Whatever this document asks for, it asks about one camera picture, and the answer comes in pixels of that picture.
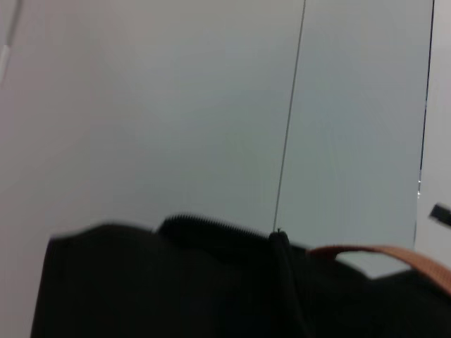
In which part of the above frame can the black fabric bag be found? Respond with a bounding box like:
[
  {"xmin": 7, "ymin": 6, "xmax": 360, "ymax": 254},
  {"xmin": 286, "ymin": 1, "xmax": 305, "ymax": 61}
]
[{"xmin": 30, "ymin": 213, "xmax": 451, "ymax": 338}]

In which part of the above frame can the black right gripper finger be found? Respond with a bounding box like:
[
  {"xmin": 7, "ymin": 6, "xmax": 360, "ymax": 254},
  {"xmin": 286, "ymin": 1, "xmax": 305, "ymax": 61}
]
[{"xmin": 428, "ymin": 203, "xmax": 451, "ymax": 227}]

